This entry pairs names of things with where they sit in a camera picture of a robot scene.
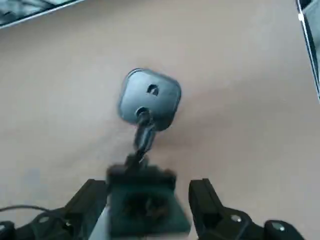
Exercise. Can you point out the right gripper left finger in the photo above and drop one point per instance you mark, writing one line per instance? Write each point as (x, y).
(62, 222)

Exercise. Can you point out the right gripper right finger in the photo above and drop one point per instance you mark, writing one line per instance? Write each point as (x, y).
(225, 225)

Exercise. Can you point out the aluminium table rail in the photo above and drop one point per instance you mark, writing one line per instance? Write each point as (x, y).
(310, 50)

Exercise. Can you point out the black desktop phone stand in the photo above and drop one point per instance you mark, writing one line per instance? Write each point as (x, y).
(150, 100)

